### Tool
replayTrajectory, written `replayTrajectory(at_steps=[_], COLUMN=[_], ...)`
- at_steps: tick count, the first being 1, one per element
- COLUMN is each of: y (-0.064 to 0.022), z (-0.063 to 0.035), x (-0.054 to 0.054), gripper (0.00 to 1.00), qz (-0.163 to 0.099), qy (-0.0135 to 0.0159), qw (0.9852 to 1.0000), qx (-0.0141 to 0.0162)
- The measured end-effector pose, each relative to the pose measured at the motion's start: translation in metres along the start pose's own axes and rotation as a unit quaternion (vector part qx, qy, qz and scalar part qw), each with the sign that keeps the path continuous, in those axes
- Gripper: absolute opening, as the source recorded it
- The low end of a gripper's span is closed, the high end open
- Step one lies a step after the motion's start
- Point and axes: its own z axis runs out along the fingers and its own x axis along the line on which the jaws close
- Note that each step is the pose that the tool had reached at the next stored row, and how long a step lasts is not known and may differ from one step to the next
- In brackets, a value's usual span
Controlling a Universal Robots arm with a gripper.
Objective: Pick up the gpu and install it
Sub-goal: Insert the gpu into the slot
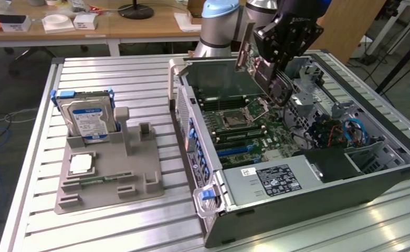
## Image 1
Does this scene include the installed black RAM stick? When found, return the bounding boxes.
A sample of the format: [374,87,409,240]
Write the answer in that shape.
[218,128,266,140]

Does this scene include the grey parts rack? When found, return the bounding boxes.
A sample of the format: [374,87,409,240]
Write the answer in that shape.
[52,106,166,215]

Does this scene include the blue wire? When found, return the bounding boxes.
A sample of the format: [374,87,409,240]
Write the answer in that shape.
[342,118,369,146]

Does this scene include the white box with black lid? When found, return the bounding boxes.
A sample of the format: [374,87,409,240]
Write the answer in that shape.
[0,14,32,33]

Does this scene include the black open PC case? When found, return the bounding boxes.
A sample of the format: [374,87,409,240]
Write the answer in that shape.
[167,49,410,249]

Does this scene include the blue expansion slot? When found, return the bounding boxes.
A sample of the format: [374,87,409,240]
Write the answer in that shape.
[217,145,259,156]

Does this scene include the black round lamp base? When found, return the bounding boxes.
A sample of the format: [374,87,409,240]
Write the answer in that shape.
[118,0,155,20]

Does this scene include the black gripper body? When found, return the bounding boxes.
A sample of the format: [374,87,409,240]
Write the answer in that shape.
[274,0,327,29]

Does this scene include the perforated metal disk bay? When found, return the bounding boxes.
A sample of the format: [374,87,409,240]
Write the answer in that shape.
[282,77,335,124]

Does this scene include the white round tape dispenser box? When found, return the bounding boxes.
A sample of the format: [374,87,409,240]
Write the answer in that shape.
[42,14,76,34]

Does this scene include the hard disk in blue caddy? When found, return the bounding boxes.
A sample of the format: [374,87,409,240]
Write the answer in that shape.
[50,89,119,145]

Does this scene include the wooden desk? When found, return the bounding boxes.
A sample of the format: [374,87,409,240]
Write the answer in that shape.
[0,0,301,48]

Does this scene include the white paper stack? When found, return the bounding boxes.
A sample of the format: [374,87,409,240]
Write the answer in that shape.
[174,12,205,33]

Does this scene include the graphics card with metal bracket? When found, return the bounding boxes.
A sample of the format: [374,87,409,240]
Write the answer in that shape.
[234,22,295,107]

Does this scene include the wooden cabinet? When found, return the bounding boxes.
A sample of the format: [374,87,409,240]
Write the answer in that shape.
[291,0,389,64]

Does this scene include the black tripod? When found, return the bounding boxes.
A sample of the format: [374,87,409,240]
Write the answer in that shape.
[374,0,410,96]

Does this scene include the grey power supply unit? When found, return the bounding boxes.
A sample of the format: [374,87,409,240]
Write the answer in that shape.
[222,154,323,207]

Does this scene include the office chair base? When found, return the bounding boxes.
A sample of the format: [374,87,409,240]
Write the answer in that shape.
[4,46,58,77]

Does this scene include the silver CPU chip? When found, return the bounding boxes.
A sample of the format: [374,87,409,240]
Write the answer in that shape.
[67,154,95,175]

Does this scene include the metal socket cover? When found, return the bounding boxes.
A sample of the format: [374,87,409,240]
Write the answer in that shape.
[245,97,273,118]

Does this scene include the CPU socket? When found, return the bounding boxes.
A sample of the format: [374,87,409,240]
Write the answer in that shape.
[219,108,251,130]

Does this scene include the green RAM stick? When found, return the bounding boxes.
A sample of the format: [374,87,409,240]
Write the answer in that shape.
[66,174,134,185]

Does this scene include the white labelled box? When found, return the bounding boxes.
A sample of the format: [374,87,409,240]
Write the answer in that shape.
[72,14,99,30]

